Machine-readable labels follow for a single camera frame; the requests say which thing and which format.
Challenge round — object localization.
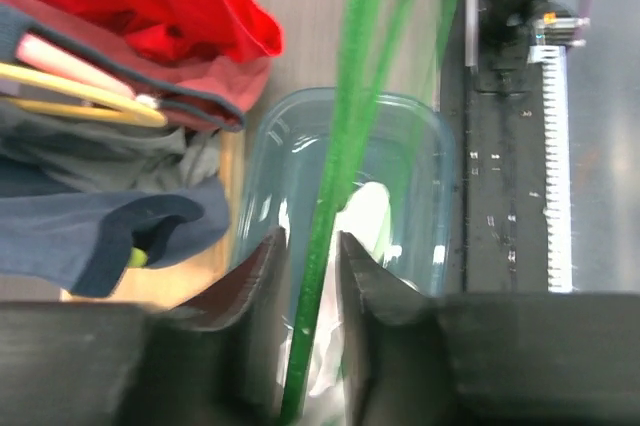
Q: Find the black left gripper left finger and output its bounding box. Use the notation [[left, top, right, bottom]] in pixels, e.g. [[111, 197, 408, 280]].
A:
[[1, 227, 288, 425]]

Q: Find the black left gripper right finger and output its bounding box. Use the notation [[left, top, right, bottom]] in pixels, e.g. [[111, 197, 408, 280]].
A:
[[345, 264, 639, 425]]

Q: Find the lime green hanger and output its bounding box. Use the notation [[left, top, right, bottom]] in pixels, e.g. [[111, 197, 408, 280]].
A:
[[127, 248, 148, 269]]

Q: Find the navy blue tank top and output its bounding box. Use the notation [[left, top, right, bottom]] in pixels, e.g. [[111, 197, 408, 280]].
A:
[[1, 159, 230, 298]]

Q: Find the white tank top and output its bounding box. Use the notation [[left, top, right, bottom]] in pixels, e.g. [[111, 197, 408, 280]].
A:
[[307, 182, 391, 398]]

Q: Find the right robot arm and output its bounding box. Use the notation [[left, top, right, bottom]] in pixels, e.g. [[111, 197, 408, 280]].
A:
[[465, 0, 591, 74]]

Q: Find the grey tank top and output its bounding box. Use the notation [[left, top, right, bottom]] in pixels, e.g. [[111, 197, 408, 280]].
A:
[[1, 100, 220, 192]]

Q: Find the yellow hanger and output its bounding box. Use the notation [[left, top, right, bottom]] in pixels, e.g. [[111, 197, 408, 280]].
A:
[[1, 63, 167, 128]]

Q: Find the maroon tank top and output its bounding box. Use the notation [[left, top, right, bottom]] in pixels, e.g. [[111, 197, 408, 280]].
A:
[[1, 0, 271, 132]]

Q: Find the pink hanger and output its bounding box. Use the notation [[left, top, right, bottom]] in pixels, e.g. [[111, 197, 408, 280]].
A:
[[16, 34, 135, 99]]

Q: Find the wooden clothes rack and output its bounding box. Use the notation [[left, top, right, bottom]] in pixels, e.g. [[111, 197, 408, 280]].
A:
[[54, 132, 244, 308]]

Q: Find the teal plastic bin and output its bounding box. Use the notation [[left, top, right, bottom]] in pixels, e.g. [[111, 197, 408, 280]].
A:
[[233, 87, 455, 342]]

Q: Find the white slotted cable duct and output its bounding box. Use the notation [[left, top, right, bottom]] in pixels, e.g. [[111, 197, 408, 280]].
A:
[[530, 45, 574, 293]]

